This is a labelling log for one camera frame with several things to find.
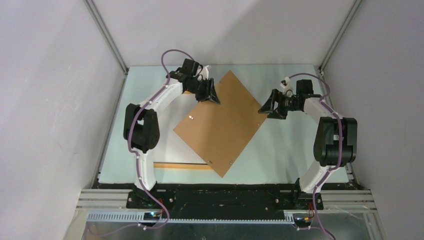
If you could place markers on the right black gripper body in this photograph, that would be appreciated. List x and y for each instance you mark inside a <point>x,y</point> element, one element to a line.
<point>288,103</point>

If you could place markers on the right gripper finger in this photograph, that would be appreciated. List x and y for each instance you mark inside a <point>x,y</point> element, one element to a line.
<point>277,113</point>
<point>269,106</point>

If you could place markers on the orange wooden picture frame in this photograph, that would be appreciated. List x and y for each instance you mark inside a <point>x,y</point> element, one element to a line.
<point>182,165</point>

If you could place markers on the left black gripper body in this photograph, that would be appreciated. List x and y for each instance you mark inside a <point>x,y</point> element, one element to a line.
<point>202,89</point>

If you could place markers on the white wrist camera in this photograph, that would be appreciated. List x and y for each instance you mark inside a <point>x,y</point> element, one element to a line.
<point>285,84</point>
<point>205,72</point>

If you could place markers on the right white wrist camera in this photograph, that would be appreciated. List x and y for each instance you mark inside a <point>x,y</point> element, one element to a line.
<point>285,84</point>

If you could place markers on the aluminium corner post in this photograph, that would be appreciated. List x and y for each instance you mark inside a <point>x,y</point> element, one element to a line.
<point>351,14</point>
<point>106,34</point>

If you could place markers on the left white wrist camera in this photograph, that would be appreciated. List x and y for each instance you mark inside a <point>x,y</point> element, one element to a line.
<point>205,72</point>

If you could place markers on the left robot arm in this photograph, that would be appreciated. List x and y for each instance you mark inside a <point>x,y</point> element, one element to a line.
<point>141,123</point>

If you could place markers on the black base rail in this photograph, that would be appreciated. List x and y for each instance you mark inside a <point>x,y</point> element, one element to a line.
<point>215,202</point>

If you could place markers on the brown backing board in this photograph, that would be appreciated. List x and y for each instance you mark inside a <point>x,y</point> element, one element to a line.
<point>218,133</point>

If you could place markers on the aluminium frame front rail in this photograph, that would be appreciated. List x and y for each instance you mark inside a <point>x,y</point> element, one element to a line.
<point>348,216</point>

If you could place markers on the left aluminium corner post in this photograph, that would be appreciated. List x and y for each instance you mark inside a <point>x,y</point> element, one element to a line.
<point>106,34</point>

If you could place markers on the right aluminium corner post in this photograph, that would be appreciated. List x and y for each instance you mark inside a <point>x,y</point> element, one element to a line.
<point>351,14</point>

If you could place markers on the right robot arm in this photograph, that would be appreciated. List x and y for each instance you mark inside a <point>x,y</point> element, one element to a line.
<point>335,143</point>

